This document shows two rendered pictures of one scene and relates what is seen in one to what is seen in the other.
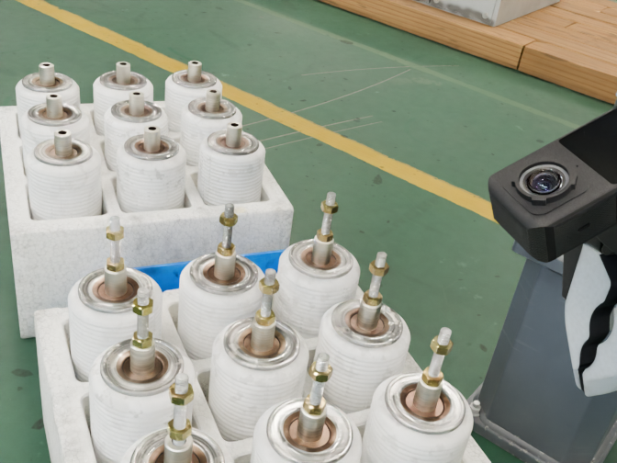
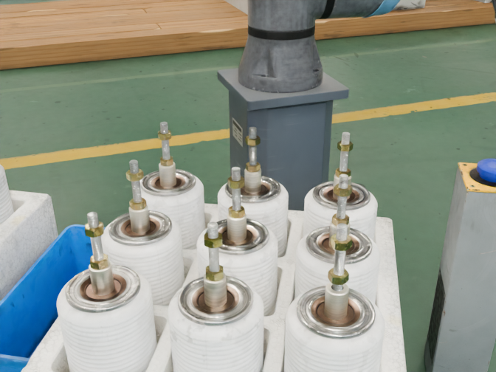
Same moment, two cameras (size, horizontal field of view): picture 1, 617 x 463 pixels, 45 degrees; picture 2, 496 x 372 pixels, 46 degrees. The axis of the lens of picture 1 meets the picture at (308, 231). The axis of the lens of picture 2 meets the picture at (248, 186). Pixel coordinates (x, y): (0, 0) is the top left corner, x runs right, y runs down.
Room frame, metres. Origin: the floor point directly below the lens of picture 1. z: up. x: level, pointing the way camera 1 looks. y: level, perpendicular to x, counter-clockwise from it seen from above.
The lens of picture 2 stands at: (0.20, 0.48, 0.63)
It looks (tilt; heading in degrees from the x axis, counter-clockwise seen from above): 28 degrees down; 308
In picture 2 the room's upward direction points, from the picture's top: straight up
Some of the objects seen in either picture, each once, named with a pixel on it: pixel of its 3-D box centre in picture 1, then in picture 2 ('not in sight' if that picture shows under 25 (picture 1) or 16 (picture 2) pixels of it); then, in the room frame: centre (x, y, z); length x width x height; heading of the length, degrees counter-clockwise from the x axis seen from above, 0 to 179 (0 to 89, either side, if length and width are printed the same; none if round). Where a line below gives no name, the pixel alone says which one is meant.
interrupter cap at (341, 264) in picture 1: (320, 259); (168, 182); (0.72, -0.02, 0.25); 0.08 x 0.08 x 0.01
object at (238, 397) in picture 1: (253, 409); (238, 297); (0.56, 0.03, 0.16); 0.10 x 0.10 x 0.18
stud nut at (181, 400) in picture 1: (181, 393); (341, 241); (0.40, 0.08, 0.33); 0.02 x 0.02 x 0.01; 25
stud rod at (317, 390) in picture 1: (317, 389); (341, 206); (0.46, -0.03, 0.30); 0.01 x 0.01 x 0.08
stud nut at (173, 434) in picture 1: (179, 428); (338, 275); (0.40, 0.08, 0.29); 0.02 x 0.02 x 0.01; 25
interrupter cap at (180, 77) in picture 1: (194, 79); not in sight; (1.20, 0.23, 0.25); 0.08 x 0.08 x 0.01
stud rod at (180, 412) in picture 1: (180, 412); (339, 260); (0.40, 0.08, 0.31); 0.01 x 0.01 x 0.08
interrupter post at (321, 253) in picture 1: (322, 250); (167, 174); (0.72, -0.02, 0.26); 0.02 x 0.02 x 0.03
